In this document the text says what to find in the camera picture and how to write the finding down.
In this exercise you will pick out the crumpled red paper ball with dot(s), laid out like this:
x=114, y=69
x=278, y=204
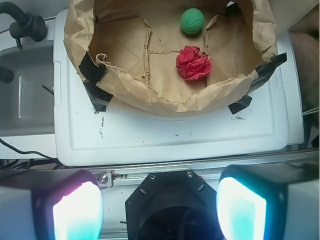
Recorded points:
x=192, y=64

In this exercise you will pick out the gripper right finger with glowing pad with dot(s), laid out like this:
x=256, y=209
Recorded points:
x=269, y=202

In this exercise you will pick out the black tape strip left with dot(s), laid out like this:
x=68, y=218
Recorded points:
x=93, y=74

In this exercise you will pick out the brown paper bag tray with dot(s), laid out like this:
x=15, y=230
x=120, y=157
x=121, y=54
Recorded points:
x=138, y=41

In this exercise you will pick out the black tape strip right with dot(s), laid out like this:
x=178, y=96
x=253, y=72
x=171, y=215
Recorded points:
x=265, y=71

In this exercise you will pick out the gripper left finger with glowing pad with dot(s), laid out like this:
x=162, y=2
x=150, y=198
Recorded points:
x=62, y=204

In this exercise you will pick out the clear plastic storage bin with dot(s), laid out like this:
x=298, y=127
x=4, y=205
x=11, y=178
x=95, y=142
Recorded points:
x=27, y=102

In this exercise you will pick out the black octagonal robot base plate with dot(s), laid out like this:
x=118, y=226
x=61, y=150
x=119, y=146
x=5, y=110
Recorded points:
x=173, y=205

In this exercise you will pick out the green dimpled foam ball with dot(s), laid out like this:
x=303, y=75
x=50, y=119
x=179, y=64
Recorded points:
x=192, y=21

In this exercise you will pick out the aluminium extrusion rail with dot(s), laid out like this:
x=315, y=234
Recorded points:
x=209, y=169

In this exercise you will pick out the black tape strip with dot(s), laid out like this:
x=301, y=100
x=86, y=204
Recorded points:
x=93, y=74
x=265, y=71

